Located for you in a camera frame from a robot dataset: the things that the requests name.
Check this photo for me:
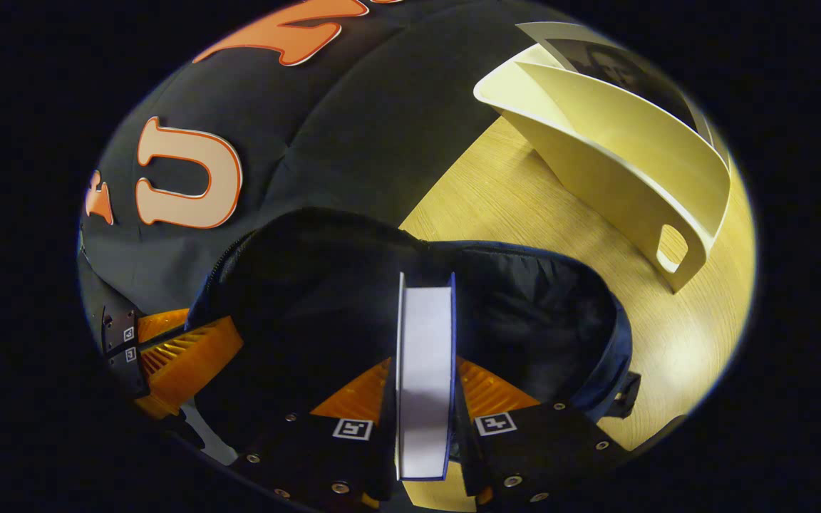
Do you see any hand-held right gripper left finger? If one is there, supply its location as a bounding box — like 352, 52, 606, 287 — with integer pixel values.
236, 356, 398, 511

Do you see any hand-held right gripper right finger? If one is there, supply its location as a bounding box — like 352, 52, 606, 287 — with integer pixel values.
453, 356, 632, 507

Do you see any blue cover book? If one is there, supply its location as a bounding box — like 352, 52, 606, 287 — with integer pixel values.
395, 271, 458, 482

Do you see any blue schoolbag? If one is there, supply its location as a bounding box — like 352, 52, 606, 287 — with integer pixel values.
184, 207, 643, 464

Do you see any white bookshelf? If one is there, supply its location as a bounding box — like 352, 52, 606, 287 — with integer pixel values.
473, 21, 732, 294

